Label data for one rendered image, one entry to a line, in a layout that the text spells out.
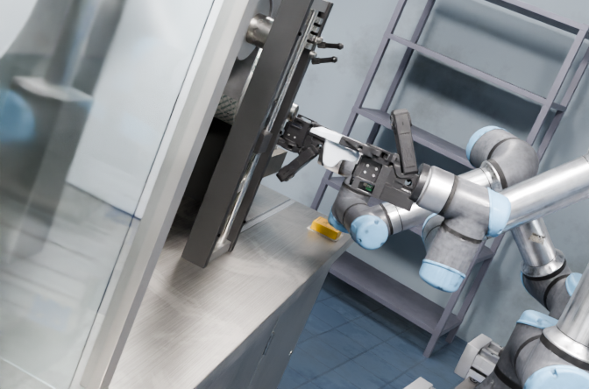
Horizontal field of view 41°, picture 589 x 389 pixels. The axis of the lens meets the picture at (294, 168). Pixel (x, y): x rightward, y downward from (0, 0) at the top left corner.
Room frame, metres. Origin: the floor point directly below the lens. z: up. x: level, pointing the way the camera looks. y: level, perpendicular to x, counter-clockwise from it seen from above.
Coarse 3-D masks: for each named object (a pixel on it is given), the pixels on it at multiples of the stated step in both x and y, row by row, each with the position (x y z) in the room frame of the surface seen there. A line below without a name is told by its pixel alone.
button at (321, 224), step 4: (320, 216) 1.97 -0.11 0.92; (316, 220) 1.92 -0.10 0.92; (320, 220) 1.94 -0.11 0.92; (324, 220) 1.95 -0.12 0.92; (312, 224) 1.91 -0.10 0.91; (316, 224) 1.91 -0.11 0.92; (320, 224) 1.91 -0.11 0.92; (324, 224) 1.92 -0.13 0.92; (328, 224) 1.93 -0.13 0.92; (312, 228) 1.91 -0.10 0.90; (316, 228) 1.91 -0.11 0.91; (320, 228) 1.91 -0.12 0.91; (324, 228) 1.90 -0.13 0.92; (328, 228) 1.90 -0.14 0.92; (332, 228) 1.91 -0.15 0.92; (320, 232) 1.90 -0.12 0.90; (324, 232) 1.90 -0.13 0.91; (328, 232) 1.90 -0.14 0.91; (332, 232) 1.90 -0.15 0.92; (336, 232) 1.90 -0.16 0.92; (340, 232) 1.94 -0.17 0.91; (328, 236) 1.90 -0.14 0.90; (332, 236) 1.90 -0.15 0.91; (336, 236) 1.90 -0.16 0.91
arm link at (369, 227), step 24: (504, 144) 1.84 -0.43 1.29; (528, 144) 1.84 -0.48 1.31; (480, 168) 1.78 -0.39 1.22; (504, 168) 1.76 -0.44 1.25; (528, 168) 1.78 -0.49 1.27; (360, 216) 1.68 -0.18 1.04; (384, 216) 1.69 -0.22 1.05; (408, 216) 1.70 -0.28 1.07; (360, 240) 1.66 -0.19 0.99; (384, 240) 1.67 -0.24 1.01
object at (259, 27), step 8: (256, 16) 1.57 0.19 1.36; (264, 16) 1.58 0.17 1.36; (256, 24) 1.55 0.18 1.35; (264, 24) 1.55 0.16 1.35; (272, 24) 1.56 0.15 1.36; (248, 32) 1.56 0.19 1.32; (256, 32) 1.55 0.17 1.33; (264, 32) 1.55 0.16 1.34; (248, 40) 1.57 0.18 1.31; (256, 40) 1.56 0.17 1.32; (264, 40) 1.55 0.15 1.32
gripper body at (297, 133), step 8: (288, 120) 1.84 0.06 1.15; (296, 120) 1.85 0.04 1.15; (304, 120) 1.86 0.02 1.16; (312, 120) 1.90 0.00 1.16; (288, 128) 1.85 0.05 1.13; (296, 128) 1.84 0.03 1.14; (304, 128) 1.83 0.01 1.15; (328, 128) 1.87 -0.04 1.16; (288, 136) 1.84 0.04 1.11; (296, 136) 1.84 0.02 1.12; (304, 136) 1.83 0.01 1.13; (312, 136) 1.85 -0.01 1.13; (320, 136) 1.84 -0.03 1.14; (288, 144) 1.84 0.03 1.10; (296, 144) 1.84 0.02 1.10; (304, 144) 1.85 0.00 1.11; (312, 144) 1.85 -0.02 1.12; (320, 144) 1.84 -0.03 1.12; (296, 152) 1.85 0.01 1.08; (320, 152) 1.82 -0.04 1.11; (320, 160) 1.83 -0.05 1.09
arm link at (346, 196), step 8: (344, 184) 1.81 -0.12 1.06; (344, 192) 1.80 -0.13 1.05; (352, 192) 1.80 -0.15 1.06; (360, 192) 1.80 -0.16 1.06; (336, 200) 1.82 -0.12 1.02; (344, 200) 1.79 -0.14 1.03; (352, 200) 1.78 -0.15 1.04; (360, 200) 1.78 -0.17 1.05; (368, 200) 1.82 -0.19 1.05; (336, 208) 1.80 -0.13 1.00; (344, 208) 1.76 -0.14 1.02; (328, 216) 1.83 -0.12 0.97; (336, 216) 1.80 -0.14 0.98; (336, 224) 1.80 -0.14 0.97; (344, 232) 1.80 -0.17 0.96
